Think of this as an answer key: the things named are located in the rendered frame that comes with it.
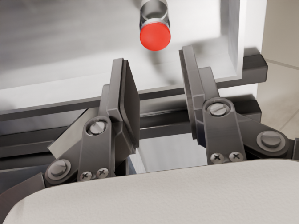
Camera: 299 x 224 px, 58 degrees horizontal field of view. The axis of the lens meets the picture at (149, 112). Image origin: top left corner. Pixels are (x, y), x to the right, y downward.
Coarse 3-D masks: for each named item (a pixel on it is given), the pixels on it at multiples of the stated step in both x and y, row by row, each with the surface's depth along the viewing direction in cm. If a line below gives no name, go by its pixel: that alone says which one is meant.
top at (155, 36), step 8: (152, 24) 17; (160, 24) 17; (144, 32) 17; (152, 32) 17; (160, 32) 17; (168, 32) 17; (144, 40) 18; (152, 40) 18; (160, 40) 18; (168, 40) 18; (152, 48) 18; (160, 48) 18
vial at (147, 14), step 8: (144, 0) 20; (152, 0) 19; (160, 0) 19; (144, 8) 19; (152, 8) 18; (160, 8) 18; (168, 8) 20; (144, 16) 18; (152, 16) 18; (160, 16) 18; (168, 16) 19; (144, 24) 17; (168, 24) 18
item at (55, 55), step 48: (0, 0) 20; (48, 0) 20; (96, 0) 20; (192, 0) 21; (240, 0) 17; (0, 48) 23; (48, 48) 23; (96, 48) 23; (144, 48) 23; (240, 48) 20; (0, 96) 26; (48, 96) 24; (96, 96) 23
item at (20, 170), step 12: (12, 156) 32; (24, 156) 31; (36, 156) 31; (48, 156) 31; (132, 156) 30; (0, 168) 31; (12, 168) 31; (24, 168) 30; (36, 168) 36; (132, 168) 31; (144, 168) 37; (0, 180) 38; (12, 180) 38; (0, 192) 41
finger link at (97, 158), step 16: (96, 128) 11; (112, 128) 11; (96, 144) 10; (112, 144) 10; (80, 160) 10; (96, 160) 10; (112, 160) 10; (80, 176) 9; (96, 176) 9; (112, 176) 9
